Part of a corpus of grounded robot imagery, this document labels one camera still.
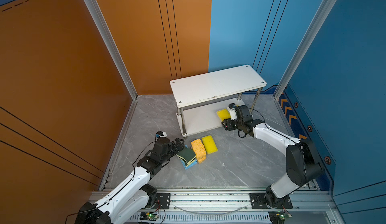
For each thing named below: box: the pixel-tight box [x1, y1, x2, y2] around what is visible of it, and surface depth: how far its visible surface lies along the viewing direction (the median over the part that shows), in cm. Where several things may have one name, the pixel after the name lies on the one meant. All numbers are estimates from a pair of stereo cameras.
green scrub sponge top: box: [176, 147, 197, 166], surface depth 83 cm
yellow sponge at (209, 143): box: [201, 135, 219, 155], surface depth 93 cm
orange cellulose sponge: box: [190, 139, 207, 164], surface depth 87 cm
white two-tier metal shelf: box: [169, 64, 267, 138], surface depth 81 cm
